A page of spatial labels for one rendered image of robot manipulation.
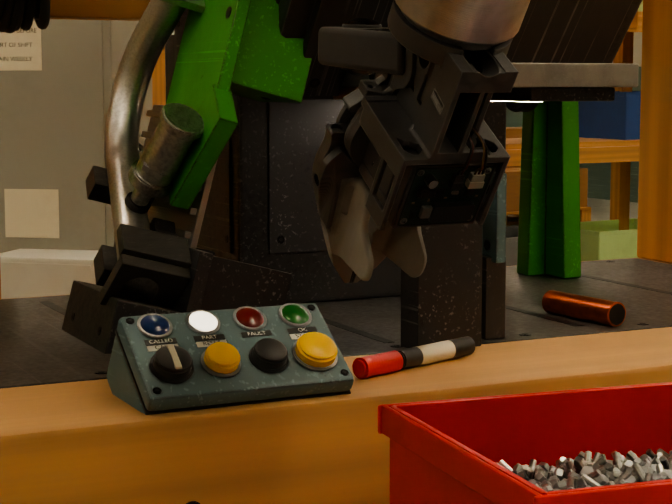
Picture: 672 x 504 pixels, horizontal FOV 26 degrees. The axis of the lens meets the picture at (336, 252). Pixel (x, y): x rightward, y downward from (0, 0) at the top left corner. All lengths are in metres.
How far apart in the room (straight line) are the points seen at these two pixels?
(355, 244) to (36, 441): 0.23
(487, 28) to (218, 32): 0.46
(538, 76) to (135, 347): 0.37
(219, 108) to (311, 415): 0.29
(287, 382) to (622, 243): 5.89
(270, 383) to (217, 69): 0.32
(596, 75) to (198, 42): 0.34
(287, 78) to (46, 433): 0.43
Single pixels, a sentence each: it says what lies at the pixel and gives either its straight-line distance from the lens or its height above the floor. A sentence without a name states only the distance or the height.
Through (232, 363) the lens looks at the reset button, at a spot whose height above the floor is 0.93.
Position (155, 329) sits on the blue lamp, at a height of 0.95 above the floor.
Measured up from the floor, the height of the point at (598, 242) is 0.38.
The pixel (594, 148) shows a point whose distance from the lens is 6.60.
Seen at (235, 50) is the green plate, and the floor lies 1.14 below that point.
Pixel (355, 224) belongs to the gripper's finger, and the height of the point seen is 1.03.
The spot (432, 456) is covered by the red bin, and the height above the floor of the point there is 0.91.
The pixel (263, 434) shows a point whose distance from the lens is 0.98.
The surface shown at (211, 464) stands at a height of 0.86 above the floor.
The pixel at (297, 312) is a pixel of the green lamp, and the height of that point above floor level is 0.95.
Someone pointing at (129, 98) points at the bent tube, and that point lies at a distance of 1.32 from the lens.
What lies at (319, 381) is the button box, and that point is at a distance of 1.00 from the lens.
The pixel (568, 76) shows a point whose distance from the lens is 1.14.
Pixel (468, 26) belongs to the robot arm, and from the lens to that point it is 0.80.
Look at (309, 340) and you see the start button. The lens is 1.01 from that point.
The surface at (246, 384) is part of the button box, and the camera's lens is 0.98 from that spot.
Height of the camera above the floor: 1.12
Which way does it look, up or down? 7 degrees down
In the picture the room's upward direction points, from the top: straight up
